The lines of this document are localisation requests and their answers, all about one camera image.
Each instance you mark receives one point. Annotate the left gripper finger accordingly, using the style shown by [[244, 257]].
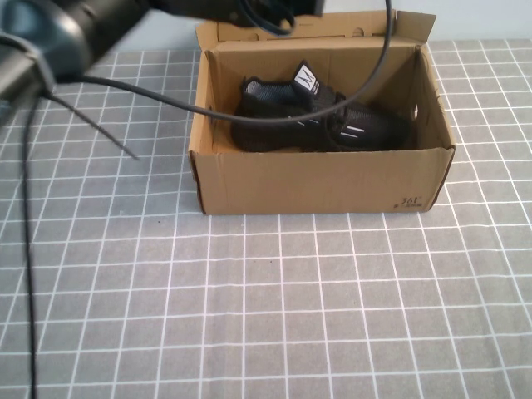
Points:
[[249, 18], [289, 23]]

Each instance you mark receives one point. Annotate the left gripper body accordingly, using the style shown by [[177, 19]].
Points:
[[216, 8]]

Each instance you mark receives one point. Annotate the black knit sneaker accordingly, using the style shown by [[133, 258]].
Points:
[[374, 129]]

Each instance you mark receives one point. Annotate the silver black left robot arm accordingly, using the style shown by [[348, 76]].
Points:
[[62, 33]]

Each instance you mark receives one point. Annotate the brown cardboard shoe box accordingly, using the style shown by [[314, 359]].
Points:
[[332, 187]]

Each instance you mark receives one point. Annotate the grey white grid tablecloth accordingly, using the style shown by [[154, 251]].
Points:
[[291, 311]]

